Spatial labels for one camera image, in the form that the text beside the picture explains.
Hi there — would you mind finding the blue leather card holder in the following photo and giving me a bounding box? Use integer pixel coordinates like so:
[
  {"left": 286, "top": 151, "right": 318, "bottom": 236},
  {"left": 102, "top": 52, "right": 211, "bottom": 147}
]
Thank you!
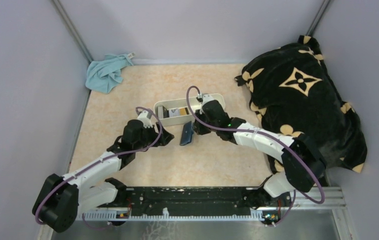
[{"left": 179, "top": 121, "right": 194, "bottom": 146}]

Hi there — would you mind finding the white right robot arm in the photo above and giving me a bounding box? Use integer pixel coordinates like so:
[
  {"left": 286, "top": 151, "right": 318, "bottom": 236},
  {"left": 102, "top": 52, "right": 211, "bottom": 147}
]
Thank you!
[{"left": 193, "top": 93, "right": 326, "bottom": 198}]

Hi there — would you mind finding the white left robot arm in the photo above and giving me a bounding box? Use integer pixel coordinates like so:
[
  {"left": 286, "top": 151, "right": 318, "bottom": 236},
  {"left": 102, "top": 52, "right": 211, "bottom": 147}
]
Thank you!
[{"left": 32, "top": 107, "right": 174, "bottom": 233}]

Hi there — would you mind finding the gold card in bin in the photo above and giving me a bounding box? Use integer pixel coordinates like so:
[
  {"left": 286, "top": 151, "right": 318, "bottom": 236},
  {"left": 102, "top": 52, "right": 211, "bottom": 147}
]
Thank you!
[{"left": 179, "top": 107, "right": 190, "bottom": 116}]

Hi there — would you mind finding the white card in bin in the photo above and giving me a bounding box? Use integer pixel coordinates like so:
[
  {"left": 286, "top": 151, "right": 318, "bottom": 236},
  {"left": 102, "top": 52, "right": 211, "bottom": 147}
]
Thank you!
[{"left": 168, "top": 108, "right": 181, "bottom": 118}]

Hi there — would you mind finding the white oval plastic bin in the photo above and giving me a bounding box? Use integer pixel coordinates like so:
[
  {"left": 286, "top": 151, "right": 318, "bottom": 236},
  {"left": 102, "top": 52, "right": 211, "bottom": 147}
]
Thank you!
[{"left": 153, "top": 93, "right": 226, "bottom": 127}]

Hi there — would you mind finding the light blue cloth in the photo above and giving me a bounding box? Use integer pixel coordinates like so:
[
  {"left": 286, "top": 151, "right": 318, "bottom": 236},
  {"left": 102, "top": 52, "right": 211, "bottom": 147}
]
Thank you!
[{"left": 85, "top": 52, "right": 136, "bottom": 94}]

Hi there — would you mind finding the black gold patterned blanket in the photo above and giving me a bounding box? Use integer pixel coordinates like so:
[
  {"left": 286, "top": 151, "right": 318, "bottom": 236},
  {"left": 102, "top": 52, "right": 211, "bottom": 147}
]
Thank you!
[{"left": 235, "top": 35, "right": 368, "bottom": 173}]

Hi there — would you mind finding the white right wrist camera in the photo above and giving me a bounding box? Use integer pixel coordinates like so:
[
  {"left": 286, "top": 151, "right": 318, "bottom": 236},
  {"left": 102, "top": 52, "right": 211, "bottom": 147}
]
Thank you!
[{"left": 196, "top": 94, "right": 215, "bottom": 105}]

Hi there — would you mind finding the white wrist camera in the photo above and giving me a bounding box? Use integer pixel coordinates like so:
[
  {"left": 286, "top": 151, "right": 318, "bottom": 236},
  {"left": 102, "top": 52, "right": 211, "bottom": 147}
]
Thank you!
[
  {"left": 137, "top": 110, "right": 153, "bottom": 129},
  {"left": 196, "top": 94, "right": 215, "bottom": 105}
]

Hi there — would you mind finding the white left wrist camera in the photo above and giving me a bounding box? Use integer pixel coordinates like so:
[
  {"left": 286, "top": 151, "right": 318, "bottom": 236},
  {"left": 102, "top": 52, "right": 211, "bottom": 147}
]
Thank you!
[{"left": 137, "top": 110, "right": 153, "bottom": 129}]

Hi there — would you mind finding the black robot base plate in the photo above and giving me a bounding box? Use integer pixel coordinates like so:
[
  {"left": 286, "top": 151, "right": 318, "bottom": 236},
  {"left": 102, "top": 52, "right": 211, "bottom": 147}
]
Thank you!
[{"left": 102, "top": 187, "right": 291, "bottom": 217}]

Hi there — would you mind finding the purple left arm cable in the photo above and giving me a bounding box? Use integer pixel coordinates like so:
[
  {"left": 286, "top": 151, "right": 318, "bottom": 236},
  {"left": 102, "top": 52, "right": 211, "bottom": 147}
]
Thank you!
[{"left": 34, "top": 105, "right": 163, "bottom": 231}]

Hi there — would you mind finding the aluminium frame rail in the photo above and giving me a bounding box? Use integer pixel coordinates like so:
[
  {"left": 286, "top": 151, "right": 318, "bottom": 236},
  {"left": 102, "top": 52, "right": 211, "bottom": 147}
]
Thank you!
[{"left": 77, "top": 187, "right": 346, "bottom": 223}]

